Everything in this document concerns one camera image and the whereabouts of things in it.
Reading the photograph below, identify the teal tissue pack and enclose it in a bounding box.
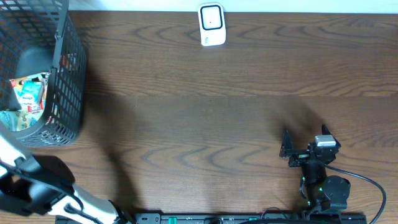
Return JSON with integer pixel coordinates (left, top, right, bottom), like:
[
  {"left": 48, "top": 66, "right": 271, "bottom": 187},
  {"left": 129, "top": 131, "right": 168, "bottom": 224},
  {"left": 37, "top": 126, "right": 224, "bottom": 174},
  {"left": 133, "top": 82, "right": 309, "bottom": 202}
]
[{"left": 19, "top": 81, "right": 44, "bottom": 109}]

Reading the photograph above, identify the yellow wet wipes pack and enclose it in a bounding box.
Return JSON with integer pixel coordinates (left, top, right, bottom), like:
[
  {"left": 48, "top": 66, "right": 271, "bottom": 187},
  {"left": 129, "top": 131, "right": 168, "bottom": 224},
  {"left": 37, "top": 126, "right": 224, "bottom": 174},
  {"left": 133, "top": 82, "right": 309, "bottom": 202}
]
[{"left": 1, "top": 106, "right": 44, "bottom": 132}]

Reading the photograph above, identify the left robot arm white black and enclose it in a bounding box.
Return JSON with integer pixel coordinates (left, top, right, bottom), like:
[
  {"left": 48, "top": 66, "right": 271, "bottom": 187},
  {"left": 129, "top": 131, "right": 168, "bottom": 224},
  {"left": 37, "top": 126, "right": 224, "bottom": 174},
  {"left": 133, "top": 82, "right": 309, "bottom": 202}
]
[{"left": 1, "top": 125, "right": 135, "bottom": 223}]

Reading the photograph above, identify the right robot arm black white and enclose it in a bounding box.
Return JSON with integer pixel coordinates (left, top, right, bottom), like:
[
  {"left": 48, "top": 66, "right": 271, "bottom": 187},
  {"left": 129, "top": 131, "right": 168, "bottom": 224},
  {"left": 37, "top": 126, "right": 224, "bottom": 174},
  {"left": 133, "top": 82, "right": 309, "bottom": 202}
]
[{"left": 279, "top": 125, "right": 351, "bottom": 219}]

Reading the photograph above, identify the black mesh plastic basket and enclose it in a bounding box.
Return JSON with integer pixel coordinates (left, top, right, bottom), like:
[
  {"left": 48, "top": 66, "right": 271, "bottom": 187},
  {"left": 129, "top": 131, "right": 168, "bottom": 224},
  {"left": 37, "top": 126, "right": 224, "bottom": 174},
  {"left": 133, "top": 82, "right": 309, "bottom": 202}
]
[{"left": 1, "top": 0, "right": 87, "bottom": 147}]

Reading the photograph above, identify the black cable right side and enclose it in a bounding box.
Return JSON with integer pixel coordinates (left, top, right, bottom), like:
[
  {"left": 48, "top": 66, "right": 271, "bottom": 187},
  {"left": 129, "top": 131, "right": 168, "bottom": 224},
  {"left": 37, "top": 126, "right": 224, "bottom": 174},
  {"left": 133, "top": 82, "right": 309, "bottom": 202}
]
[{"left": 323, "top": 163, "right": 387, "bottom": 224}]

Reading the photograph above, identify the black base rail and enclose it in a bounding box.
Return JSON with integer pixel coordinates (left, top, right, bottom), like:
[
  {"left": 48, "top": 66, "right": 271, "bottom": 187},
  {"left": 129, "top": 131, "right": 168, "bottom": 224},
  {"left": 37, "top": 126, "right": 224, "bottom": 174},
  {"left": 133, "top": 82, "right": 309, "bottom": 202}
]
[{"left": 132, "top": 211, "right": 367, "bottom": 224}]

